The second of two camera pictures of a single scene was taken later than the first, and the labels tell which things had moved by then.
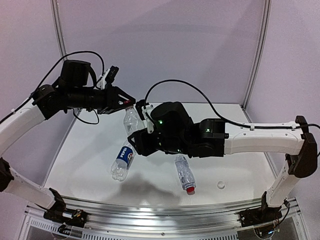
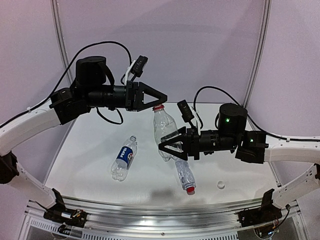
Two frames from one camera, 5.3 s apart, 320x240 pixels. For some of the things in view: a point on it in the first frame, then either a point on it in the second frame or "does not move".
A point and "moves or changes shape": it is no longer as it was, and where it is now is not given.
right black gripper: (145, 141) to (191, 144)
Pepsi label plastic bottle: (120, 167) does not move
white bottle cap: (220, 185) does not move
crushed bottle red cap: (185, 174) does not move
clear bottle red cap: (131, 119) moves or changes shape
